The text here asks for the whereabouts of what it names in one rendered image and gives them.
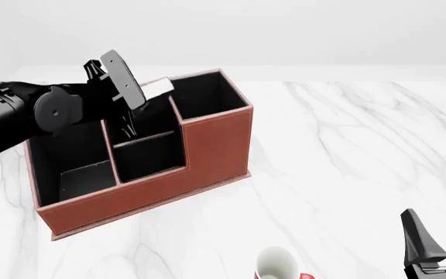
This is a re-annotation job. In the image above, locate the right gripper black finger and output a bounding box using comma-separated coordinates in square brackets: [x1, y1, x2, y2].
[400, 208, 446, 267]

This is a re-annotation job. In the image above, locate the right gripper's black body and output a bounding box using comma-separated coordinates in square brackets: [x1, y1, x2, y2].
[402, 257, 446, 279]

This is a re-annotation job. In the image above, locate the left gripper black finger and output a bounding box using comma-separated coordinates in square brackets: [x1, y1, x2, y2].
[129, 109, 139, 139]
[120, 113, 131, 136]

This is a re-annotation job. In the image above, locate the book with white pages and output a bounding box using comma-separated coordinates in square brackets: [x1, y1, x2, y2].
[139, 76, 175, 102]

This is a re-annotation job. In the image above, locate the red-brown desk caddy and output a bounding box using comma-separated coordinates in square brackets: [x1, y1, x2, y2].
[22, 67, 255, 243]

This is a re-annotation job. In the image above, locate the grey plate on black stalk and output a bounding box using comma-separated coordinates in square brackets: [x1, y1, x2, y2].
[83, 49, 147, 112]

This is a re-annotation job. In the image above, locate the red and white mug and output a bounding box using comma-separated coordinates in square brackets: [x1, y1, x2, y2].
[254, 246, 317, 279]

